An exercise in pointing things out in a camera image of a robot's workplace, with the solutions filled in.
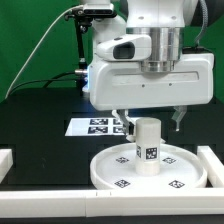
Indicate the white fence bar front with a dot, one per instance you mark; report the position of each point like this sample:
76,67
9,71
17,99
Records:
96,203

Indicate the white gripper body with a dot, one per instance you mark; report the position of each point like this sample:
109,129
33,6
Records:
122,85

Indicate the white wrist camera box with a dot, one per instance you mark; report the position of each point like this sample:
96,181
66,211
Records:
129,47

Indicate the white fence bar left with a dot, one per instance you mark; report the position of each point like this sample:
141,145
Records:
6,162

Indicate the white fence bar right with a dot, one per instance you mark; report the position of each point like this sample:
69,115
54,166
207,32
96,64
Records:
213,166

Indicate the paper sheet with markers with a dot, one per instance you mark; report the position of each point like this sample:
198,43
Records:
94,127

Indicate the white round table top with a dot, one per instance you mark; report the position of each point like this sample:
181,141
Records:
125,166

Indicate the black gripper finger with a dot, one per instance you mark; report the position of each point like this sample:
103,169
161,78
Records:
178,115
128,125

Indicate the black camera on stand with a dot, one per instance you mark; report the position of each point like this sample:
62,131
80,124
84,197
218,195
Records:
83,16

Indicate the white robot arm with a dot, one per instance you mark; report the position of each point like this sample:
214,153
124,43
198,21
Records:
140,61

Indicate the white cross table base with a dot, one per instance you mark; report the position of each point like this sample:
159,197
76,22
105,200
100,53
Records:
130,138

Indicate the white fence bar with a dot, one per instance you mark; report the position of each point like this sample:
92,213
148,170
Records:
6,162
96,203
213,166

